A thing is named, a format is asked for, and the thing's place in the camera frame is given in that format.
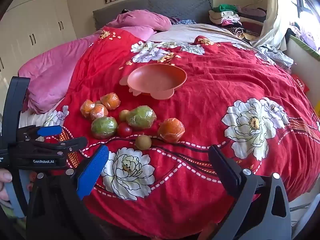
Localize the small orange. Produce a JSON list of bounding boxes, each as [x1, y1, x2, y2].
[[89, 104, 109, 120], [100, 92, 121, 110], [80, 99, 96, 119]]

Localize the purple garment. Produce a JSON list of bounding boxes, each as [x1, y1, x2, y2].
[[236, 6, 267, 20]]

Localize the window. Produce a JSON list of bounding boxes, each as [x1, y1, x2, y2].
[[295, 0, 320, 20]]

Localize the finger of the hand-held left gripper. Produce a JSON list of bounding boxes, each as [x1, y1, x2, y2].
[[7, 137, 88, 155], [19, 125, 63, 140]]

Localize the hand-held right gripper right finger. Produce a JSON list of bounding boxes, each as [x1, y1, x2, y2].
[[208, 144, 292, 240]]

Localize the dark patterned garment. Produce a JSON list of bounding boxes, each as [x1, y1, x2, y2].
[[224, 25, 253, 40]]

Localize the red tomato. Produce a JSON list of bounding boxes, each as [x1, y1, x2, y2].
[[117, 122, 133, 137]]

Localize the person's left hand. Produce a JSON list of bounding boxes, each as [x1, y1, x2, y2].
[[0, 169, 37, 208]]

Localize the pink plastic bowl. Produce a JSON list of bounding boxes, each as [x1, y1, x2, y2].
[[119, 64, 188, 100]]

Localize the crumpled grey white clothing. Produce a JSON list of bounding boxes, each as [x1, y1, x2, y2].
[[255, 44, 294, 68]]

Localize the purple clothes pile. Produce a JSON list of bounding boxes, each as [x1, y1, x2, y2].
[[287, 22, 320, 53]]

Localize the red box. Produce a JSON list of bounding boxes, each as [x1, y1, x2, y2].
[[291, 74, 310, 93]]

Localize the pink pillow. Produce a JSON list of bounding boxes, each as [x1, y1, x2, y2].
[[122, 26, 154, 42], [104, 9, 173, 32]]

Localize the cream folded garments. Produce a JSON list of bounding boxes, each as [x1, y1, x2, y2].
[[209, 10, 242, 25]]

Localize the red floral blanket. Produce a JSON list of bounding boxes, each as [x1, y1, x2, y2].
[[41, 26, 320, 239]]

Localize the green citrus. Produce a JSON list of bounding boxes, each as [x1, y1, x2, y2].
[[91, 116, 118, 139], [126, 105, 157, 130]]

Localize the cream curtain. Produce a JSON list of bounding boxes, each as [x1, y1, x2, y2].
[[251, 0, 290, 50]]

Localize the grey quilted headboard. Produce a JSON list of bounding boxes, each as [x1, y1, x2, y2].
[[92, 0, 214, 32]]

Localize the large orange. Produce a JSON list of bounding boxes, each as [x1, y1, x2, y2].
[[157, 118, 185, 143]]

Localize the green folded garment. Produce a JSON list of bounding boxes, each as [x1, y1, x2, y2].
[[218, 4, 239, 13]]

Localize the beige bed sheet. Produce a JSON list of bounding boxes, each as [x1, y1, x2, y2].
[[147, 24, 253, 47]]

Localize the cream wardrobe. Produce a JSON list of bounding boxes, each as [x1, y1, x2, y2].
[[0, 0, 78, 98]]

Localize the pink quilt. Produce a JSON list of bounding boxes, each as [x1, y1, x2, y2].
[[18, 34, 100, 114]]

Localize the green-trimmed window ledge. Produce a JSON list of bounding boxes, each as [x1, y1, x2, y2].
[[287, 34, 320, 85]]

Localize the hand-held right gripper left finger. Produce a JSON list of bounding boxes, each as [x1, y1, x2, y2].
[[26, 144, 110, 240]]

